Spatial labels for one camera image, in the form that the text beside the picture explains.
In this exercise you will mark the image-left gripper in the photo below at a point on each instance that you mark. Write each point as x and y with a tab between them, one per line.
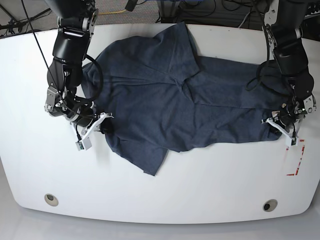
85	118

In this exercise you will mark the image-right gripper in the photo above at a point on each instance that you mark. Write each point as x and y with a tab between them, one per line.
288	121

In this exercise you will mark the dark blue T-shirt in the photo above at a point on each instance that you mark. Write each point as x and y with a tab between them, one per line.
164	96

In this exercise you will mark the black robot arm image-left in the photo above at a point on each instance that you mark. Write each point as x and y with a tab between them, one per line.
76	21

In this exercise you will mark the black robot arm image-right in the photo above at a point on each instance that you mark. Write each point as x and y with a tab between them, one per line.
283	20

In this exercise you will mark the red tape rectangle marking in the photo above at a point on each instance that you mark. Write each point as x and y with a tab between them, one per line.
293	158

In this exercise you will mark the black tripod legs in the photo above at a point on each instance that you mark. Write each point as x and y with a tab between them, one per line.
19	17

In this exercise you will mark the right table cable grommet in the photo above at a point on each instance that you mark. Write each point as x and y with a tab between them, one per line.
270	205

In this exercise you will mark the table cable grommet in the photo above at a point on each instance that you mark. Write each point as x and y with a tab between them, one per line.
51	200
270	205

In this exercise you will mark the left table cable grommet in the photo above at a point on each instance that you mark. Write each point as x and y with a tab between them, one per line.
51	200

